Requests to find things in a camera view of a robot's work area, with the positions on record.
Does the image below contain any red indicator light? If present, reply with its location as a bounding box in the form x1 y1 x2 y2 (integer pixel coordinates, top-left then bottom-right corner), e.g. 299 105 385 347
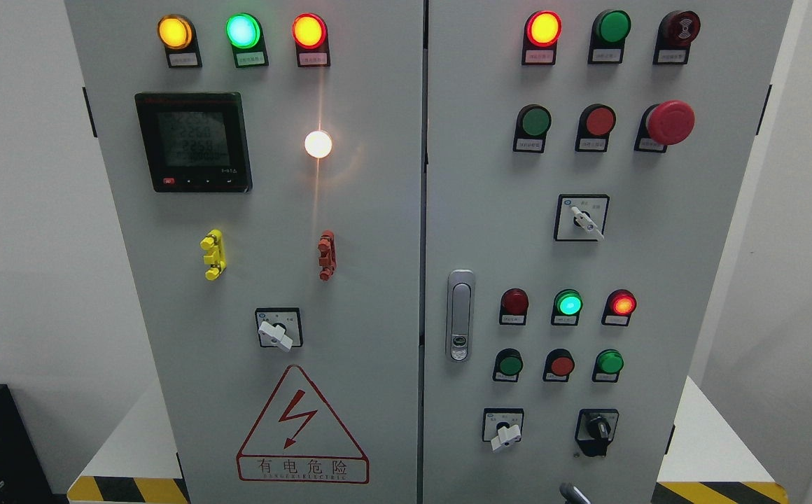
292 13 330 67
601 289 637 328
499 288 530 326

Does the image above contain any green indicator light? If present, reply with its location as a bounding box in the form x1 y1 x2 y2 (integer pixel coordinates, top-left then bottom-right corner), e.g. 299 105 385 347
550 289 583 326
225 13 269 68

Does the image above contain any red indicator light top left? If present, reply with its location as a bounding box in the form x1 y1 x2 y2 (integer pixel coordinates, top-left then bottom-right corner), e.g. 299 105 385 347
292 13 330 67

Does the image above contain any upper green push button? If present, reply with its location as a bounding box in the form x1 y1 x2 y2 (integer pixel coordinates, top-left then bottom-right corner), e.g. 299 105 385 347
512 104 552 154

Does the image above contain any green indicator light top left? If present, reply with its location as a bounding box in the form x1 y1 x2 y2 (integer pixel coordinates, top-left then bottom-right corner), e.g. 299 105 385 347
225 13 269 68

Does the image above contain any lower right red indicator light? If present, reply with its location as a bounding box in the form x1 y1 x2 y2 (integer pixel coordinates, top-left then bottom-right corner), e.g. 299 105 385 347
601 289 637 328

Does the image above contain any lower left red indicator light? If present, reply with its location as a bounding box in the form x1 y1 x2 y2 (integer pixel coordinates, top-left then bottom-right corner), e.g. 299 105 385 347
499 288 530 326

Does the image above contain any lower left green start button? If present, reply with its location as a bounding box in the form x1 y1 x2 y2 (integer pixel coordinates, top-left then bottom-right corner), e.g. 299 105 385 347
492 348 524 382

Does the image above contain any red lit indicator top right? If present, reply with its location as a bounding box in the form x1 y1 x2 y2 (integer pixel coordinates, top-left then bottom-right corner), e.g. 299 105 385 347
521 10 562 66

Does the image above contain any red push button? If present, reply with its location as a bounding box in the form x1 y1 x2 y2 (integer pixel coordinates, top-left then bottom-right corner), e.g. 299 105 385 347
542 349 575 383
575 103 616 153

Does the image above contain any yellow indicator light top left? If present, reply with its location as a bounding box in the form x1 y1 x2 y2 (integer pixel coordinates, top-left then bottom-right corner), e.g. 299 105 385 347
157 14 202 68

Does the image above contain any white platform with hazard stripes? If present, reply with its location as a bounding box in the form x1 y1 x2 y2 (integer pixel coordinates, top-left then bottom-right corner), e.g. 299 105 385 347
66 379 789 503

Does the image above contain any red emergency stop mushroom button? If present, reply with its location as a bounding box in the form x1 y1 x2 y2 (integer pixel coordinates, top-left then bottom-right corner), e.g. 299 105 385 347
634 99 695 153

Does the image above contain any left grey cabinet door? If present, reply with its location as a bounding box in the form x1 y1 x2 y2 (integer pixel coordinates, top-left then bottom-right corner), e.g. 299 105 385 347
66 1 424 503

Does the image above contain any left door white selector switch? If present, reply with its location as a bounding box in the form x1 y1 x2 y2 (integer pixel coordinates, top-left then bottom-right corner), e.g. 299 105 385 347
255 307 303 352

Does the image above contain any upper right white selector switch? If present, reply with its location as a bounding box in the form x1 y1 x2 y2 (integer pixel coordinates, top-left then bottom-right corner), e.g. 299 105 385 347
554 194 610 242

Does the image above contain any black digital power meter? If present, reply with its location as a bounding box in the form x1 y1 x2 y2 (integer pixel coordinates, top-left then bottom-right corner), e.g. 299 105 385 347
134 92 252 193

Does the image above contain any lower right green push button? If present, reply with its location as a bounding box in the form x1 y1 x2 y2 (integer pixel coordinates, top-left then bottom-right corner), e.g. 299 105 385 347
591 349 626 383

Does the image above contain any lower white selector switch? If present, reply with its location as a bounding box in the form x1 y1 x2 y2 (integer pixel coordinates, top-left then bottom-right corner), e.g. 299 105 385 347
482 407 524 453

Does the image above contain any grey cabinet door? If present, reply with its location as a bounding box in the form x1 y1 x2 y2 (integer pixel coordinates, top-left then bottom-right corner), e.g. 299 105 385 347
424 1 792 503
66 1 424 503

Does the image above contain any upper red push button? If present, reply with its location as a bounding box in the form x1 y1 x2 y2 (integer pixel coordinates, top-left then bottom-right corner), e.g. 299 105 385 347
575 103 616 153

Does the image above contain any red terminal connector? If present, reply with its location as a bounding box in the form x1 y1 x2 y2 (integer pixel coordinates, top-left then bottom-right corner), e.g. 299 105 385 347
317 230 337 281

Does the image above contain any right grey cabinet door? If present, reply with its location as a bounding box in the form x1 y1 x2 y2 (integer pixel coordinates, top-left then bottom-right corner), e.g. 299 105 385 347
424 1 792 503

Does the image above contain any black knob selector switch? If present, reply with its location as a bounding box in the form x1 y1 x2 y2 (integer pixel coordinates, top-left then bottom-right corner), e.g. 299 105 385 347
575 408 620 457

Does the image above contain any dark red buzzer alarm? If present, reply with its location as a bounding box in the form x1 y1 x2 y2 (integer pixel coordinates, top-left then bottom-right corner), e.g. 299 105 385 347
652 10 701 66

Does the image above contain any red electric danger warning sticker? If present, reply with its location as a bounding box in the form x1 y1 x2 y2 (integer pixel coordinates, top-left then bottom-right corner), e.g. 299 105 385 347
236 365 370 484

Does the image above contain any yellow terminal connector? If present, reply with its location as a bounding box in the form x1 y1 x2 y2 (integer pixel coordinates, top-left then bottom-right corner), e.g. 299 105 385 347
200 229 227 281

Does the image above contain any silver door lock handle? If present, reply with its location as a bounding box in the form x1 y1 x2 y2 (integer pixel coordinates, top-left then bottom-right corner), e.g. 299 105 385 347
445 269 475 363

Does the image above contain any green push button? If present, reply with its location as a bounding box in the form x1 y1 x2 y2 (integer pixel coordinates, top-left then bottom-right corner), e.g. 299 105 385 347
591 349 626 383
512 104 552 154

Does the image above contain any green indicator top right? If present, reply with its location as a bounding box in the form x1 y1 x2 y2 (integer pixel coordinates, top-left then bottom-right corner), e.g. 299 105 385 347
588 9 632 64

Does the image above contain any lower middle green indicator light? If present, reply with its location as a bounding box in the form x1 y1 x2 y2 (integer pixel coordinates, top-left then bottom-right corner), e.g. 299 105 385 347
550 289 583 326

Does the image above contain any lower red push button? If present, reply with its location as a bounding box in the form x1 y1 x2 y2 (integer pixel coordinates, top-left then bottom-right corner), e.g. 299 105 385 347
542 349 575 383

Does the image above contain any white lit indicator light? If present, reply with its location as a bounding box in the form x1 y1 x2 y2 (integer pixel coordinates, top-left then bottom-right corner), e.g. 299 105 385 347
304 129 333 160

